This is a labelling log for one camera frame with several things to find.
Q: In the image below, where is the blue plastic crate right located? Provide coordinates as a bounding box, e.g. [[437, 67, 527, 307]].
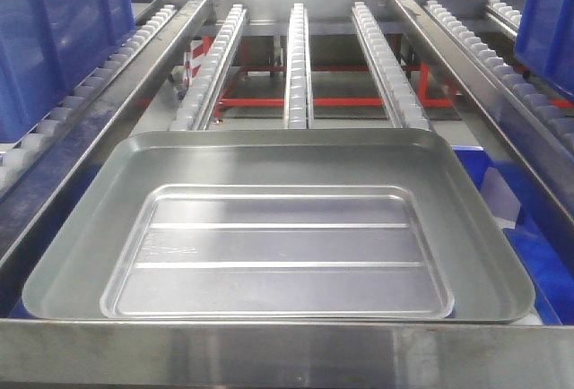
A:
[[515, 0, 573, 99]]

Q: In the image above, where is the small silver ribbed tray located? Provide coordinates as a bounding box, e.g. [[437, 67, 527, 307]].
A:
[[100, 184, 455, 320]]

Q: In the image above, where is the blue plastic crate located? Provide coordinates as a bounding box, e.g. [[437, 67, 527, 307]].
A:
[[515, 0, 573, 99], [1, 0, 135, 143]]

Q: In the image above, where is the red metal floor frame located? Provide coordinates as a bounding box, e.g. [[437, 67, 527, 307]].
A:
[[215, 34, 459, 121]]

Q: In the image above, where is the far left roller track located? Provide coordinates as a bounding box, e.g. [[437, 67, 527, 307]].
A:
[[1, 4, 177, 193]]

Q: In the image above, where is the left steel divider rail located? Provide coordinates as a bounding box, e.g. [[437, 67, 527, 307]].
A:
[[1, 0, 210, 262]]

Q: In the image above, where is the far right roller track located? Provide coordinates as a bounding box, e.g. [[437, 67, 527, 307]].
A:
[[424, 0, 573, 153]]

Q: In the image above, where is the roller track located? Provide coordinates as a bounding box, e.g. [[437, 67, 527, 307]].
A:
[[169, 4, 247, 131], [1, 4, 177, 193], [424, 0, 573, 153], [352, 2, 433, 131], [283, 3, 314, 129]]

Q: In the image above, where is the blue crate below rack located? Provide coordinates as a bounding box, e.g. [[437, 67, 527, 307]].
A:
[[453, 145, 573, 325]]

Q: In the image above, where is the steel front rack rail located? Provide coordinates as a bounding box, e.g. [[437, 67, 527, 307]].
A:
[[1, 320, 573, 388]]

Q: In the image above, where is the middle roller track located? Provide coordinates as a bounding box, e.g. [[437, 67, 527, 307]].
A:
[[283, 3, 314, 129]]

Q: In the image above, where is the left centre roller track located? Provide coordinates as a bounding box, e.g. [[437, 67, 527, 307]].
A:
[[169, 4, 247, 131]]

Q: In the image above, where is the steel divider rail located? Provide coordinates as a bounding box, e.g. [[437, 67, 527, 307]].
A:
[[1, 0, 210, 262], [388, 0, 573, 255]]

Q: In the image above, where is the blue plastic crate left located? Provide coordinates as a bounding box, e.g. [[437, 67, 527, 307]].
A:
[[1, 0, 135, 143]]

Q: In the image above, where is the right steel divider rail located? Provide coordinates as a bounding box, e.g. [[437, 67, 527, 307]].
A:
[[388, 0, 573, 255]]

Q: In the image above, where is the large grey metal tray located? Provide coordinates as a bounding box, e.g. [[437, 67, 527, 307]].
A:
[[22, 129, 535, 323]]

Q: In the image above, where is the right centre roller track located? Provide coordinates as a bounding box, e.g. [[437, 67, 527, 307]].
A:
[[352, 2, 433, 131]]

